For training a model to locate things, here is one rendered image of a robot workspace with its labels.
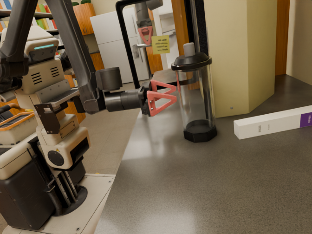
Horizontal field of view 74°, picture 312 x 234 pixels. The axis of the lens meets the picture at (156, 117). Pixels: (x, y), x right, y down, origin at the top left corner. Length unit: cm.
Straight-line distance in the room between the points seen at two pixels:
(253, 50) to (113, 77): 44
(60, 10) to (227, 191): 63
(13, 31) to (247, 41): 75
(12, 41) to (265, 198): 87
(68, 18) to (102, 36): 514
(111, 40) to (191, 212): 550
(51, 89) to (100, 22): 474
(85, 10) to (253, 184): 609
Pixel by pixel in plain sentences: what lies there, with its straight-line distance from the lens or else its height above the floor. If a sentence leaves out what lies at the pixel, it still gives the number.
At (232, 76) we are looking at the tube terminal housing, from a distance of 71.
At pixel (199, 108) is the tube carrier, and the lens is 57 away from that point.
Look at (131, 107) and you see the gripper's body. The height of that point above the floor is 107.
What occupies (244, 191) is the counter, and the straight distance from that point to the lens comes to 46.
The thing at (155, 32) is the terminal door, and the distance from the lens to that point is 96.
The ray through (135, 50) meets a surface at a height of 119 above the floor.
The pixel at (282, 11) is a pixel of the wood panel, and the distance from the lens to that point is 114.
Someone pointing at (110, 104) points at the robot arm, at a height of 109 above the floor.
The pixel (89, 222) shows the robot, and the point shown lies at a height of 28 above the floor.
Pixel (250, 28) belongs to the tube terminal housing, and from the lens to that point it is 71.
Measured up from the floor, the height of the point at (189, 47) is 120.
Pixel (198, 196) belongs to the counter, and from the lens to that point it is 46.
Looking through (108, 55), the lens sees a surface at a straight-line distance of 584.
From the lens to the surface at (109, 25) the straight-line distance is 576.
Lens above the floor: 126
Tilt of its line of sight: 23 degrees down
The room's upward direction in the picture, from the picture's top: 12 degrees counter-clockwise
